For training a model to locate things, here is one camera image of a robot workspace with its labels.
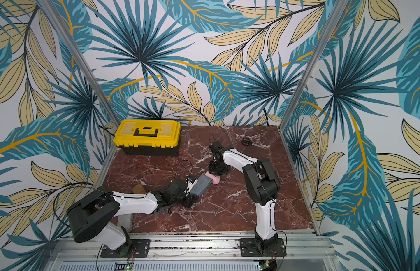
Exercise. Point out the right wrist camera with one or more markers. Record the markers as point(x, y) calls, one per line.
point(216, 147)

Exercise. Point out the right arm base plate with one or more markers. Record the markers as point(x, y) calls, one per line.
point(252, 247)

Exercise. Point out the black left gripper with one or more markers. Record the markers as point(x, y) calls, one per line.
point(190, 201)

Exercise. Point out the pink microfibre cloth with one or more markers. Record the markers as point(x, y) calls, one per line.
point(215, 179)

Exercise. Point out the grey rectangular block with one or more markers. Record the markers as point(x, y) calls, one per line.
point(200, 185)

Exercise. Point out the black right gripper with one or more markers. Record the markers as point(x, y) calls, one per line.
point(217, 167)

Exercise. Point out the yellow black toolbox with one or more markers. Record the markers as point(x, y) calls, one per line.
point(149, 137)

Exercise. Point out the aluminium front rail frame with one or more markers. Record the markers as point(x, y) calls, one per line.
point(298, 250)

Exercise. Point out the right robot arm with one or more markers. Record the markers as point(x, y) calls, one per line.
point(262, 186)

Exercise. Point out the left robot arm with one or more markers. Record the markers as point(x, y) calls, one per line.
point(90, 217)

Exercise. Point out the tan round object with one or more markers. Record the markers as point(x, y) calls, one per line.
point(139, 189)

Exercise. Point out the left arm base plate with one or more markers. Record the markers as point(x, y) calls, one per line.
point(134, 248)

